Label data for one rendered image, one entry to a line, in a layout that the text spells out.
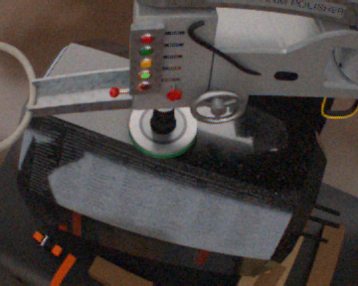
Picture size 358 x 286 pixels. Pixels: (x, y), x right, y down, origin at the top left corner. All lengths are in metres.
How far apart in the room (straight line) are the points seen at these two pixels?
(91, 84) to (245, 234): 0.73
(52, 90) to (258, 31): 0.69
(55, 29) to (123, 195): 1.81
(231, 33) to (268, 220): 0.73
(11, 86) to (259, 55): 2.09
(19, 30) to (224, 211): 2.24
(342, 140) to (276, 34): 1.74
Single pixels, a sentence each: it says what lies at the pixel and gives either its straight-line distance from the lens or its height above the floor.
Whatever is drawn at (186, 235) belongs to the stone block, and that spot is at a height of 0.69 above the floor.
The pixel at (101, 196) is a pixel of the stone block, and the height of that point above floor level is 0.72.
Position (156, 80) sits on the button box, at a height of 1.34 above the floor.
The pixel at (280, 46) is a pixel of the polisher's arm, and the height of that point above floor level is 1.45.
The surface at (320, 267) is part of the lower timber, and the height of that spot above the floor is 0.08.
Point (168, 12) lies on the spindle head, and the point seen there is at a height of 1.59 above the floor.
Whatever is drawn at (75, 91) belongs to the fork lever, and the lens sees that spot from 1.69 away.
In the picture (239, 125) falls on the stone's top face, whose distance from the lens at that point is 1.93.
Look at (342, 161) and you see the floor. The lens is 3.05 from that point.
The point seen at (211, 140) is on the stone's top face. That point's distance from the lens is 1.89.
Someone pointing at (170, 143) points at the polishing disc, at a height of 0.93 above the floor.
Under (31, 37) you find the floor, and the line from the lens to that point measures 3.50.
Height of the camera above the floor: 2.49
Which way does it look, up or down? 60 degrees down
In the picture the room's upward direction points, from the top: 6 degrees clockwise
